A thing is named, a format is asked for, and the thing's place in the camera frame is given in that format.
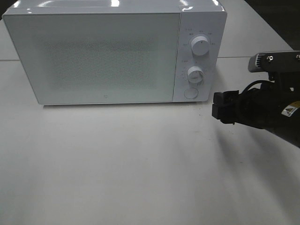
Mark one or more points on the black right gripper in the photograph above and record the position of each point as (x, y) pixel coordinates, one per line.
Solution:
(282, 62)

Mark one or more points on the white timer knob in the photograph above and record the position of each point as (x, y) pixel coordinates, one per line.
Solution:
(195, 74)

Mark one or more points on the round door release button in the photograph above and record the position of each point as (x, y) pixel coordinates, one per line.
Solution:
(191, 93)

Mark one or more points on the white microwave door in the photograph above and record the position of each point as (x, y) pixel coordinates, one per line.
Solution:
(91, 59)

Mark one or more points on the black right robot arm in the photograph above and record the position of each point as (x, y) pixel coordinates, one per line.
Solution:
(272, 105)

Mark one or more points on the upper white power knob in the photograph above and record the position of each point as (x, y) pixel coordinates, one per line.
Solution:
(200, 45)

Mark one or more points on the white microwave oven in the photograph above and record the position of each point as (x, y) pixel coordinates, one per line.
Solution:
(197, 17)

